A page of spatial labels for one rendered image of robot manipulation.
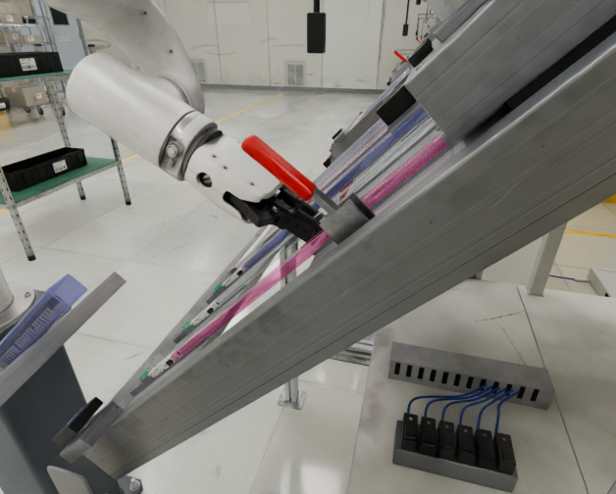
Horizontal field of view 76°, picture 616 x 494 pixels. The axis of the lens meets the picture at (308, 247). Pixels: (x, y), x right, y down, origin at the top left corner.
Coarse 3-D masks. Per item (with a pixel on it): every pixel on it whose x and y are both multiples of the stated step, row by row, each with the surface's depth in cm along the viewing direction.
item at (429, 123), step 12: (432, 120) 39; (420, 132) 40; (396, 144) 42; (408, 144) 41; (384, 156) 42; (396, 156) 41; (372, 168) 43; (360, 180) 44; (348, 192) 45; (324, 216) 47; (288, 240) 50; (276, 252) 51; (264, 264) 53; (252, 276) 54; (216, 300) 59
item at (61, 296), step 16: (48, 288) 17; (64, 288) 17; (80, 288) 18; (48, 304) 17; (64, 304) 17; (32, 320) 18; (48, 320) 17; (16, 336) 18; (32, 336) 18; (0, 352) 19; (16, 352) 19
